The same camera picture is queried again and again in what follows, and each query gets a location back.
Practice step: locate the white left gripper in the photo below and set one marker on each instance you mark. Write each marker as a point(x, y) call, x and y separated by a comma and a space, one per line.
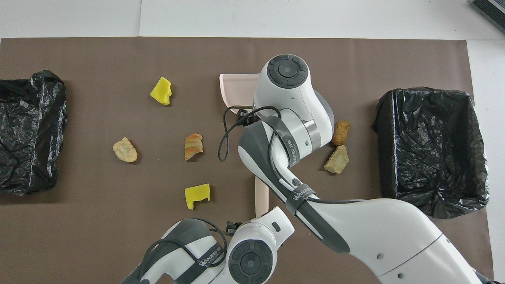
point(276, 221)

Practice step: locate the pink plastic dustpan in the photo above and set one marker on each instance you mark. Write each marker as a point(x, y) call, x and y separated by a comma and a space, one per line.
point(236, 88)

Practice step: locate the yellow sponge piece green layer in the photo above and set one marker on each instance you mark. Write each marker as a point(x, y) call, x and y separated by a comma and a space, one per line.
point(195, 194)

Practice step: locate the striped croissant piece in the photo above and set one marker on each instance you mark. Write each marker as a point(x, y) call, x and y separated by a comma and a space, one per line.
point(193, 146)

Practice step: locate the brown bread roll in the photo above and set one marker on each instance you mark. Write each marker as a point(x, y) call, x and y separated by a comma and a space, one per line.
point(341, 133)

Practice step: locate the beige bread chunk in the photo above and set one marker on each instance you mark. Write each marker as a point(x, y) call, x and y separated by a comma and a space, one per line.
point(125, 151)
point(337, 161)

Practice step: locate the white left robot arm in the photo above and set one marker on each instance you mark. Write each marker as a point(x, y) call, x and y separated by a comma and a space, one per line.
point(244, 262)

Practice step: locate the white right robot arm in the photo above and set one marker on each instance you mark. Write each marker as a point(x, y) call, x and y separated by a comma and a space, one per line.
point(394, 236)

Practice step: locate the bin with black bag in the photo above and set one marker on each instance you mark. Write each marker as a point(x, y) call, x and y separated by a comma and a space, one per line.
point(35, 118)
point(414, 138)

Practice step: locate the brown paper table mat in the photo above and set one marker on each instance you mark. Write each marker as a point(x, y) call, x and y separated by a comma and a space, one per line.
point(118, 59)

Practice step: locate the grey ribbed device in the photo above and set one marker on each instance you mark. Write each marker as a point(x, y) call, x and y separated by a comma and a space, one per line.
point(491, 10)

